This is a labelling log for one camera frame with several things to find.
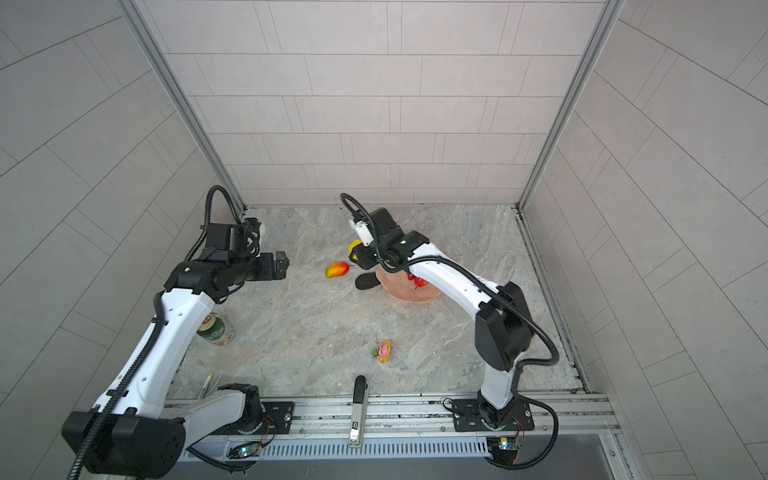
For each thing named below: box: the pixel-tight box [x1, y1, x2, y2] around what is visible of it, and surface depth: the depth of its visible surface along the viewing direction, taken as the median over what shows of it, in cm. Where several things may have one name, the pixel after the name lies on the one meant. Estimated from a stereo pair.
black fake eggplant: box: [355, 273, 380, 290], surface depth 95 cm
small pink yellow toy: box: [372, 341, 391, 364], surface depth 80 cm
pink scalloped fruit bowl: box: [376, 268, 442, 303], surface depth 95 cm
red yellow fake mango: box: [325, 262, 350, 279], surface depth 98 cm
